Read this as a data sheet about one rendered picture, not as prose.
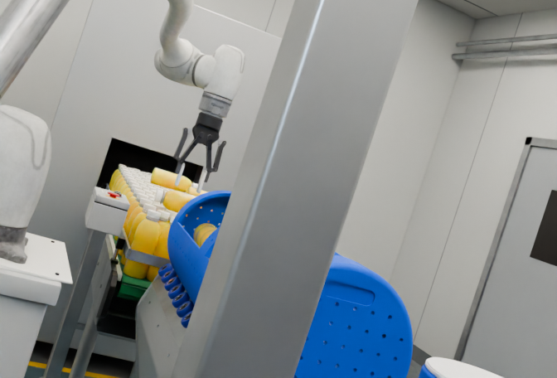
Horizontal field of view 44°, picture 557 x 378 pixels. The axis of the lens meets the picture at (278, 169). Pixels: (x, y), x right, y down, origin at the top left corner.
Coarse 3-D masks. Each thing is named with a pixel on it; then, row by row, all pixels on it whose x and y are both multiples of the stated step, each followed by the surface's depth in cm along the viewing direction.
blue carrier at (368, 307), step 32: (224, 192) 182; (192, 224) 185; (192, 256) 148; (192, 288) 144; (352, 288) 106; (384, 288) 107; (320, 320) 104; (352, 320) 106; (384, 320) 107; (320, 352) 105; (352, 352) 106; (384, 352) 108
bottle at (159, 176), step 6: (156, 168) 292; (156, 174) 290; (162, 174) 291; (168, 174) 292; (174, 174) 294; (150, 180) 294; (156, 180) 290; (162, 180) 291; (168, 180) 292; (174, 180) 292; (180, 180) 293; (186, 180) 295; (162, 186) 293; (168, 186) 293; (174, 186) 293; (180, 186) 293; (186, 186) 294; (192, 186) 296
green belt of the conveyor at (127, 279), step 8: (120, 256) 223; (120, 264) 211; (128, 280) 196; (136, 280) 198; (144, 280) 200; (120, 288) 195; (128, 288) 195; (136, 288) 196; (144, 288) 198; (120, 296) 196; (128, 296) 196; (136, 296) 196
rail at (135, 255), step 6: (132, 252) 197; (138, 252) 198; (132, 258) 197; (138, 258) 198; (144, 258) 198; (150, 258) 199; (156, 258) 199; (162, 258) 200; (150, 264) 199; (156, 264) 200; (162, 264) 200
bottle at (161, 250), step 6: (168, 228) 202; (162, 234) 202; (162, 240) 201; (162, 246) 201; (156, 252) 202; (162, 252) 201; (168, 258) 201; (150, 270) 202; (156, 270) 201; (150, 276) 202
